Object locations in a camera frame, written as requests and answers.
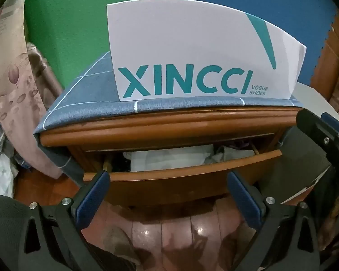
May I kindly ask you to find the white paper shopping bag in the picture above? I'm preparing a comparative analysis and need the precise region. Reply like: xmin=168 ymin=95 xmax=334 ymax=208
xmin=106 ymin=0 xmax=307 ymax=102

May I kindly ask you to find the wooden headboard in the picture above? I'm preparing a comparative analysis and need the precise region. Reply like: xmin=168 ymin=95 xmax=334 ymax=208
xmin=311 ymin=8 xmax=339 ymax=93

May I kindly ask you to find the green foam mat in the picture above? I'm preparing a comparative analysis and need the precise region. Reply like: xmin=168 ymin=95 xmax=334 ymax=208
xmin=24 ymin=0 xmax=156 ymax=91

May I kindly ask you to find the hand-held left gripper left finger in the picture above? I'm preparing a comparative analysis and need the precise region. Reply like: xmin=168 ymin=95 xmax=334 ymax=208
xmin=18 ymin=170 xmax=111 ymax=271

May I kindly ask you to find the grey bed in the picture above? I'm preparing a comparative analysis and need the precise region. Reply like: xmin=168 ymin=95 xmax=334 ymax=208
xmin=258 ymin=83 xmax=332 ymax=205

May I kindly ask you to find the blue checked cloth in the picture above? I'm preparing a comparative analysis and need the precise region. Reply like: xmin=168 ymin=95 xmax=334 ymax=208
xmin=32 ymin=50 xmax=306 ymax=187

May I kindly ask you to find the wooden drawer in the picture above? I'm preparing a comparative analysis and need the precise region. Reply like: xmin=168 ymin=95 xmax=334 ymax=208
xmin=83 ymin=144 xmax=283 ymax=206

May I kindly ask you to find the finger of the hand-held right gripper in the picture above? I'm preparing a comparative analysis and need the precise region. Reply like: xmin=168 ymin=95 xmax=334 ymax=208
xmin=296 ymin=109 xmax=339 ymax=175

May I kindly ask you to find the wooden nightstand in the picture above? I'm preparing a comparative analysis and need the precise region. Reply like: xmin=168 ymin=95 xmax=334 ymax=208
xmin=40 ymin=107 xmax=304 ymax=206

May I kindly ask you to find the white underwear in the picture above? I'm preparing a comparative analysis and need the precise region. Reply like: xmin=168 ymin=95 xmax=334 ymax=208
xmin=124 ymin=144 xmax=215 ymax=173

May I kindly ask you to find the person's black trouser leg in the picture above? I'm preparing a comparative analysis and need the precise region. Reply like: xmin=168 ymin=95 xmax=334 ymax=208
xmin=0 ymin=195 xmax=27 ymax=271

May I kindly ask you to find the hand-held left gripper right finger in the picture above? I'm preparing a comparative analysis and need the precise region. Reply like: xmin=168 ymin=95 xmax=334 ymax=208
xmin=227 ymin=170 xmax=320 ymax=271

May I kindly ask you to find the white bedding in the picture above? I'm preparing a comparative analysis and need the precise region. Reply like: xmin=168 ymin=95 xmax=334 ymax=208
xmin=0 ymin=155 xmax=19 ymax=199

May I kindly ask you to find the blue grey garment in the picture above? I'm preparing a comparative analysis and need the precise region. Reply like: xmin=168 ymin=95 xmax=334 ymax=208
xmin=206 ymin=144 xmax=255 ymax=164

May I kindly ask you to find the pink floral pillow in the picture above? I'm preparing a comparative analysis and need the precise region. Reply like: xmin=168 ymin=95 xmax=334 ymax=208
xmin=0 ymin=0 xmax=63 ymax=178

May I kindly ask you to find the person's foot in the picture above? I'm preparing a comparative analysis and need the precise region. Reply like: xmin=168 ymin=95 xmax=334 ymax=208
xmin=100 ymin=226 xmax=137 ymax=267

